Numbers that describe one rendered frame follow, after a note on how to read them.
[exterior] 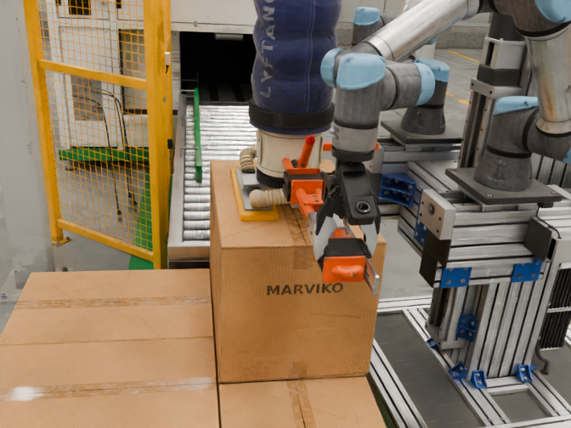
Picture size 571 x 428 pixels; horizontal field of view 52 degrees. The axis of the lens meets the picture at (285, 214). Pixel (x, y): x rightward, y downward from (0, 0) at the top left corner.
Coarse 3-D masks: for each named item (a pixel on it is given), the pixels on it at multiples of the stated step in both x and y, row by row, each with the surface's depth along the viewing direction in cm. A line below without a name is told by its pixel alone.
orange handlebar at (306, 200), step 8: (328, 144) 165; (376, 144) 168; (288, 160) 150; (296, 192) 133; (304, 192) 132; (320, 192) 132; (304, 200) 126; (312, 200) 126; (320, 200) 126; (304, 208) 125; (312, 208) 124; (336, 232) 114; (344, 232) 115; (336, 272) 101; (344, 272) 101; (352, 272) 101; (360, 272) 102
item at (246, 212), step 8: (232, 168) 177; (240, 168) 177; (248, 168) 169; (256, 168) 178; (232, 176) 171; (240, 184) 164; (240, 192) 160; (248, 192) 159; (240, 200) 155; (248, 200) 154; (240, 208) 151; (248, 208) 150; (256, 208) 150; (264, 208) 150; (272, 208) 152; (240, 216) 147; (248, 216) 148; (256, 216) 148; (264, 216) 148; (272, 216) 149
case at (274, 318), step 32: (224, 160) 188; (256, 160) 190; (224, 192) 165; (224, 224) 146; (256, 224) 147; (288, 224) 148; (224, 256) 136; (256, 256) 137; (288, 256) 139; (384, 256) 143; (224, 288) 140; (256, 288) 141; (288, 288) 143; (320, 288) 144; (352, 288) 146; (224, 320) 144; (256, 320) 145; (288, 320) 147; (320, 320) 148; (352, 320) 150; (224, 352) 148; (256, 352) 149; (288, 352) 151; (320, 352) 153; (352, 352) 154
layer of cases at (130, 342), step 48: (48, 288) 188; (96, 288) 190; (144, 288) 191; (192, 288) 193; (0, 336) 164; (48, 336) 166; (96, 336) 167; (144, 336) 168; (192, 336) 169; (0, 384) 147; (48, 384) 148; (96, 384) 149; (144, 384) 150; (192, 384) 151; (240, 384) 152; (288, 384) 153; (336, 384) 154
